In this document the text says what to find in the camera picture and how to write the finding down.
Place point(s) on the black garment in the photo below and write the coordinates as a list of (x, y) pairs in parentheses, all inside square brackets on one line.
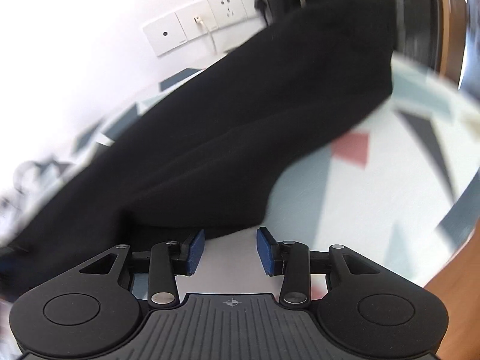
[(225, 120)]

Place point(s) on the black plug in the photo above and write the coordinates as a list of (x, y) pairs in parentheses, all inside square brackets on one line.
[(261, 5)]

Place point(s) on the geometric patterned desk mat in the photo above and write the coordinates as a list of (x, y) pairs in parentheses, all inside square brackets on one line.
[(337, 202)]

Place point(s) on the white blank wall plate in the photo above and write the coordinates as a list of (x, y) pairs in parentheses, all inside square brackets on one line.
[(157, 41)]

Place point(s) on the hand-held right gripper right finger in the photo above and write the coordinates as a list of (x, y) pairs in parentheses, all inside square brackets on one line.
[(264, 251)]

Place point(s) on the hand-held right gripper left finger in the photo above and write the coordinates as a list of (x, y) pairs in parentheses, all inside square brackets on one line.
[(197, 251)]

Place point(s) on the white power socket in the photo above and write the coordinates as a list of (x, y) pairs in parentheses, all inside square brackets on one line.
[(249, 3), (236, 15)]

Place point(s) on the wooden cabinet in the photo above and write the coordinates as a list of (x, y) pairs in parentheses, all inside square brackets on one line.
[(455, 26)]

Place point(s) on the dark blurred object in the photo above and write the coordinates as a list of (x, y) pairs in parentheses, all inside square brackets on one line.
[(416, 26)]

